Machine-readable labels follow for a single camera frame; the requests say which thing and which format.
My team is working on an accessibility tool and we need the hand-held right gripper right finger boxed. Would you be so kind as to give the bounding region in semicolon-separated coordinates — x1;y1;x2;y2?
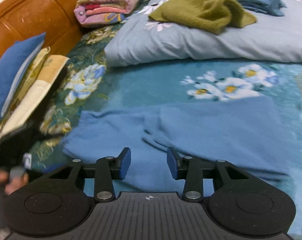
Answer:
166;146;251;202

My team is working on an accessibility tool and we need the folded pink floral blanket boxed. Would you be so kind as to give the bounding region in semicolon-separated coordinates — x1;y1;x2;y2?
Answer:
74;0;154;27

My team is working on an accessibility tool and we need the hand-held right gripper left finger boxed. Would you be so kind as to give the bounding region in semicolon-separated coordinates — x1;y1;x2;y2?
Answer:
49;147;131;203

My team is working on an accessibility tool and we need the light blue sweater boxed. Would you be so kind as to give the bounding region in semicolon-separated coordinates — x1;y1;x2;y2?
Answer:
62;95;296;198

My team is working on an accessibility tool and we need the orange wooden headboard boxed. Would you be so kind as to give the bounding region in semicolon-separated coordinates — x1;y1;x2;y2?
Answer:
0;0;106;73

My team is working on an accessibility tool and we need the cream pillow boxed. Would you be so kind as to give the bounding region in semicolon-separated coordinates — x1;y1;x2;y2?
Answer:
0;54;70;142

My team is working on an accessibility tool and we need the blue denim shirt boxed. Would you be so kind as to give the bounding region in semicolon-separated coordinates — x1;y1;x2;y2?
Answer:
226;0;287;17

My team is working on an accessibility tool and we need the olive green sweater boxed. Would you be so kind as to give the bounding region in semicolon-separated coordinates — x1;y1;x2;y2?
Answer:
148;0;258;35

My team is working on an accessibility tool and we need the yellow floral pillow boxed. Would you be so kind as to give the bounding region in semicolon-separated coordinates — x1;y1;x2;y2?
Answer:
0;46;51;131

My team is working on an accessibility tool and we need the person's left hand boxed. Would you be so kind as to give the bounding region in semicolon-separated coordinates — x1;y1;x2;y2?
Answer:
0;166;30;196

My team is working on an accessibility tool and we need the blue pillow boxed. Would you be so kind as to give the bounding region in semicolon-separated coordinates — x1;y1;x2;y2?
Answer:
0;32;47;122

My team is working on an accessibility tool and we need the teal floral bed sheet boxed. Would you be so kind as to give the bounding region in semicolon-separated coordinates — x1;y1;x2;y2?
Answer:
24;17;302;240

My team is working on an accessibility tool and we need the light blue floral quilt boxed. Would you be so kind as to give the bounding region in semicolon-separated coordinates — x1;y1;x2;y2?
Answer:
105;0;302;67

